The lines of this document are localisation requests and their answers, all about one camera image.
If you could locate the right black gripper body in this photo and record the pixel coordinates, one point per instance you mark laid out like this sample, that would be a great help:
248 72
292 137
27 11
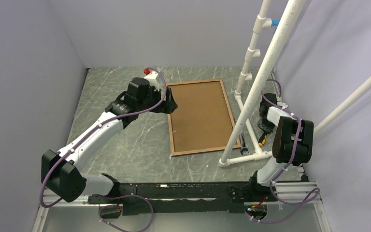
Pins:
266 125

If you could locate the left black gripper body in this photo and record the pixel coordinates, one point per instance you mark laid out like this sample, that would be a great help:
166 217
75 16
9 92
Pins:
153 97

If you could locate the blue picture frame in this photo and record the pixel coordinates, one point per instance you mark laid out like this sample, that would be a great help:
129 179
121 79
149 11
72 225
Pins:
203 121

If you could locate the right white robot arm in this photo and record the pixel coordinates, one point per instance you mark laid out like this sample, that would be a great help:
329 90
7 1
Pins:
293 140

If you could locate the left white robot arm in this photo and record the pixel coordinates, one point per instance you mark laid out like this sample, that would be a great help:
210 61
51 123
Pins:
60 171

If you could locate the silver 24mm wrench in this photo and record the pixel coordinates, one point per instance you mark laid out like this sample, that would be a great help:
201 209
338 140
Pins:
244 150

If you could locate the white diagonal pole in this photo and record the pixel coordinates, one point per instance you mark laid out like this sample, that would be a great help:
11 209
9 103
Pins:
341 108

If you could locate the blue pipe valve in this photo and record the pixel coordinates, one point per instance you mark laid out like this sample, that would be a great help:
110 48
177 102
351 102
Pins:
275 23

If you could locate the white PVC pipe structure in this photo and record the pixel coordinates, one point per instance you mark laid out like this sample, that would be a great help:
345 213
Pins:
279 39

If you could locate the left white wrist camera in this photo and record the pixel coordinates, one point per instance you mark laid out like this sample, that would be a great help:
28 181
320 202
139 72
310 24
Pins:
152 76

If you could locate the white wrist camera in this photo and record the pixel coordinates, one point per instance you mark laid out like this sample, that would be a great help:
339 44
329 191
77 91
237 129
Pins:
152 76
282 104

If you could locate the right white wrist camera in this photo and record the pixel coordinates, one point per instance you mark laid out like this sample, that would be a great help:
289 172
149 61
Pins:
282 104

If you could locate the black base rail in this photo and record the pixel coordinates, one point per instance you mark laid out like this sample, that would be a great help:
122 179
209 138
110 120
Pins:
185 197

